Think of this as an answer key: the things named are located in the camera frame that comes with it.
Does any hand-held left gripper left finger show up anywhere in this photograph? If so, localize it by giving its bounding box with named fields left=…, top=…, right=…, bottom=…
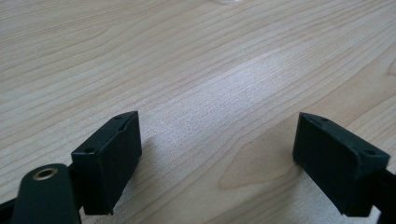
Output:
left=70, top=110, right=143, bottom=217

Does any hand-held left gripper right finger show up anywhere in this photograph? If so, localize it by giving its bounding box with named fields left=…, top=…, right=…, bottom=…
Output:
left=292, top=112, right=391, bottom=217

